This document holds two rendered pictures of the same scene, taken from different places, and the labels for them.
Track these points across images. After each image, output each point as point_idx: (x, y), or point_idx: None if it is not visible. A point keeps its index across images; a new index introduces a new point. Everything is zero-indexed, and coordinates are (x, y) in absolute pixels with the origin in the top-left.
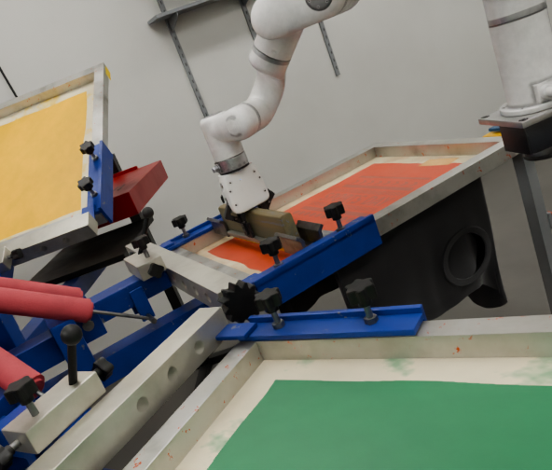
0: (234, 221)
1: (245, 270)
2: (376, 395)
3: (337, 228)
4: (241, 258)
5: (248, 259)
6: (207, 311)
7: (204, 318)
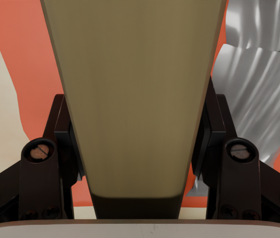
0: None
1: (10, 131)
2: None
3: None
4: (14, 19)
5: (39, 69)
6: None
7: None
